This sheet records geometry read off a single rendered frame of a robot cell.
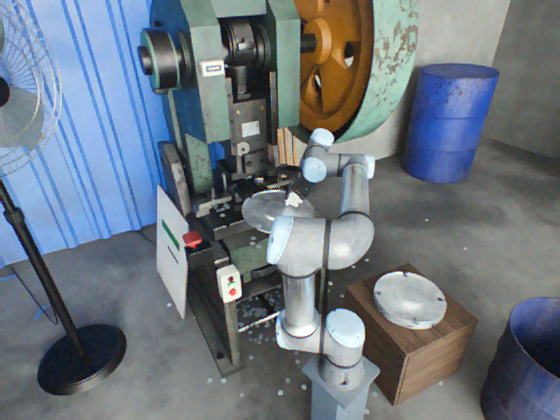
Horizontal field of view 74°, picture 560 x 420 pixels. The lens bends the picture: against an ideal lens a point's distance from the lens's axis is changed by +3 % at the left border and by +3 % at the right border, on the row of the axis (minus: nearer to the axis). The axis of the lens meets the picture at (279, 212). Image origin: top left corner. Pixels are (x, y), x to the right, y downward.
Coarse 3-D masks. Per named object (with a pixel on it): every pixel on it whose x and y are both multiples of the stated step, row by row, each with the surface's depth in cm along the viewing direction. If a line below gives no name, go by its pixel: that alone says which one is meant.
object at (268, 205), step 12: (264, 192) 153; (276, 192) 154; (252, 204) 146; (264, 204) 146; (276, 204) 146; (288, 204) 146; (300, 204) 148; (252, 216) 139; (264, 216) 140; (276, 216) 139; (300, 216) 141; (312, 216) 142; (264, 228) 134
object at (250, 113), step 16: (240, 96) 137; (256, 96) 141; (240, 112) 136; (256, 112) 139; (240, 128) 139; (256, 128) 142; (240, 144) 141; (256, 144) 146; (240, 160) 146; (256, 160) 146
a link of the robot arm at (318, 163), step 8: (312, 152) 116; (320, 152) 115; (304, 160) 115; (312, 160) 112; (320, 160) 113; (328, 160) 113; (336, 160) 113; (304, 168) 113; (312, 168) 112; (320, 168) 111; (328, 168) 113; (336, 168) 113; (304, 176) 115; (312, 176) 114; (320, 176) 113; (336, 176) 116
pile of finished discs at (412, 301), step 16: (400, 272) 169; (384, 288) 161; (400, 288) 160; (416, 288) 160; (432, 288) 161; (384, 304) 153; (400, 304) 153; (416, 304) 152; (432, 304) 153; (400, 320) 147; (416, 320) 147; (432, 320) 145
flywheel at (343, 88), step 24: (312, 0) 144; (336, 0) 132; (360, 0) 118; (312, 24) 143; (336, 24) 136; (360, 24) 125; (336, 48) 139; (360, 48) 128; (312, 72) 157; (336, 72) 143; (360, 72) 126; (312, 96) 162; (336, 96) 147; (360, 96) 130; (312, 120) 161; (336, 120) 146
